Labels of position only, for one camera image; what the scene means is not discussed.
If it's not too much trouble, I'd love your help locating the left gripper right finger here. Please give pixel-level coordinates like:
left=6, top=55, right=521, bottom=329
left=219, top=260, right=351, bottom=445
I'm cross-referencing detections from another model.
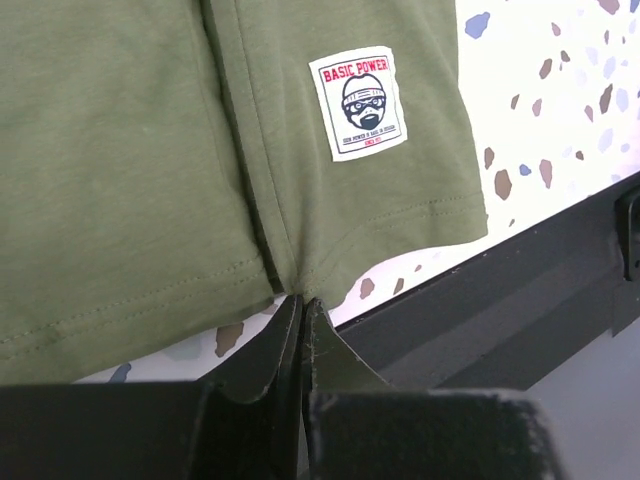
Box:
left=302, top=298, right=395, bottom=394

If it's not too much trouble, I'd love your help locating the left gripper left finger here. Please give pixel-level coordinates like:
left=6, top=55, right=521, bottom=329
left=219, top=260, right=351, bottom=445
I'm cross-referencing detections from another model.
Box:
left=202, top=296, right=303, bottom=404

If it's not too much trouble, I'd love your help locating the olive green tank top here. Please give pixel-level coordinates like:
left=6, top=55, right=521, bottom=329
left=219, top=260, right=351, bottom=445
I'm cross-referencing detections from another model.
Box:
left=1, top=1, right=487, bottom=385

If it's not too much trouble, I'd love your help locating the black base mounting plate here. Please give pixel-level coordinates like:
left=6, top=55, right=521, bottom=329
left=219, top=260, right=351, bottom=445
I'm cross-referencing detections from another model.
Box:
left=334, top=172, right=640, bottom=391

